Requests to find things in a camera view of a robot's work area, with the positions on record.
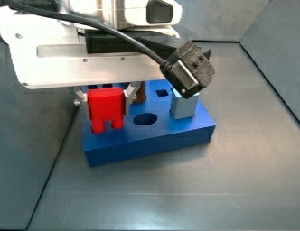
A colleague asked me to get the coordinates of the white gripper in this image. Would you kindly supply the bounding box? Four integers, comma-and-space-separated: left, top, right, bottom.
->
0, 0, 182, 119

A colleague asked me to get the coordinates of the black camera cable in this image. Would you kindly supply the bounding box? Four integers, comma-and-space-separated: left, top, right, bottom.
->
0, 0, 169, 66

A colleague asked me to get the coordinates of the blue foam shape board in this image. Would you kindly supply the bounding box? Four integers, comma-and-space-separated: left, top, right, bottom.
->
82, 80, 217, 167

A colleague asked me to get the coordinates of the brown cylinder block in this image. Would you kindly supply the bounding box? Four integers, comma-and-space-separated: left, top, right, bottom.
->
133, 81, 146, 104

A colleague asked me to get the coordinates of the light blue square block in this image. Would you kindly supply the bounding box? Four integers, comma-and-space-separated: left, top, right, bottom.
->
169, 89, 200, 119

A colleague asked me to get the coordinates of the red two-legged block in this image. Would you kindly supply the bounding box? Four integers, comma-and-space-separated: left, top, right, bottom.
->
87, 87, 125, 134

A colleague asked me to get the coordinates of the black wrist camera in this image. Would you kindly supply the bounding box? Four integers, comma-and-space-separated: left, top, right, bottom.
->
160, 41, 216, 98

